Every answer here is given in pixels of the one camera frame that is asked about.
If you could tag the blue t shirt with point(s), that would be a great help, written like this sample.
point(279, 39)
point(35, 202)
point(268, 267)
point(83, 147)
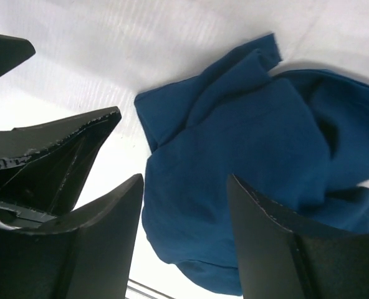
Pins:
point(301, 138)

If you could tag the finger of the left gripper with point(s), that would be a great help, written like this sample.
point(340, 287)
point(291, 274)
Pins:
point(43, 168)
point(13, 52)

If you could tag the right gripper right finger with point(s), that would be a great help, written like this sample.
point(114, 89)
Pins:
point(281, 254)

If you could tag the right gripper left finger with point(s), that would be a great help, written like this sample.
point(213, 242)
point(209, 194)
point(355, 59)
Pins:
point(86, 253)

